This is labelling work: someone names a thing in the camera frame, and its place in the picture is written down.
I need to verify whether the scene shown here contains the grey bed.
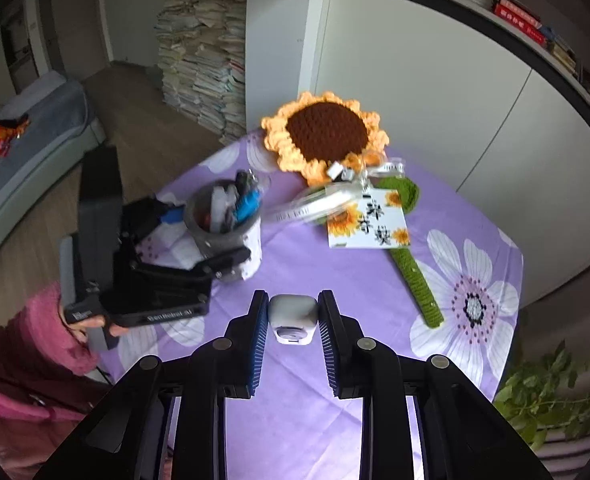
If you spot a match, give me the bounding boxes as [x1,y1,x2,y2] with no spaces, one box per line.
[0,70,106,246]

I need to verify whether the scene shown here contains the grey felt pen holder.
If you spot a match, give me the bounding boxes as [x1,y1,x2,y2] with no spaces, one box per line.
[184,179,262,281]

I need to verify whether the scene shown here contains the stack of papers on floor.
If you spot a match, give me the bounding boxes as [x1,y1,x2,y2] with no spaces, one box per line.
[155,0,247,144]

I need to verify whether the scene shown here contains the purple floral tablecloth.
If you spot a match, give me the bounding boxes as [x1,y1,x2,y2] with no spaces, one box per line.
[101,165,524,479]

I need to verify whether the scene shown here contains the black marker pen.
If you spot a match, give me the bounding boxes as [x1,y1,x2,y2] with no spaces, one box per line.
[234,170,252,198]

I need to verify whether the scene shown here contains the green potted plant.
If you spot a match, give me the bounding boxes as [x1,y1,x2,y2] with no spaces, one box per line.
[493,342,590,451]

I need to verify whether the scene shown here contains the red books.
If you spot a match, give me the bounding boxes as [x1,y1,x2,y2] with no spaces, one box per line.
[493,0,548,47]

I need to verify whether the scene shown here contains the white correction tape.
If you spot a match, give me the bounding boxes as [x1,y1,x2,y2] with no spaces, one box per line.
[268,295,319,347]

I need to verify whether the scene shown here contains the sunflower gift card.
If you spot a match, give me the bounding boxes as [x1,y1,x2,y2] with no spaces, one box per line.
[326,188,411,250]

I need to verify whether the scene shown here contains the crochet sunflower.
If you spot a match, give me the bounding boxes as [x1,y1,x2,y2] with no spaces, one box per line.
[261,91,444,328]

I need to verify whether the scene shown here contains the person's left hand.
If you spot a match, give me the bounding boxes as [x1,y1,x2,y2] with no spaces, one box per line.
[60,307,129,344]

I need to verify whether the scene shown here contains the transparent ribbon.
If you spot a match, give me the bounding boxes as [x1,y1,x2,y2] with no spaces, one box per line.
[262,152,406,223]

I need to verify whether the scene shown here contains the blue pen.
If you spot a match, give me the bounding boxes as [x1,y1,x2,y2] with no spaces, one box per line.
[234,190,262,224]

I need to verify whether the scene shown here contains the pink sleeve forearm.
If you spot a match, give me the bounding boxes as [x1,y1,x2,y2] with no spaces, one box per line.
[0,282,108,479]

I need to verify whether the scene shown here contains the white bookshelf cabinet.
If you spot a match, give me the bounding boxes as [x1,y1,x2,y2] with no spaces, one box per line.
[245,0,590,304]

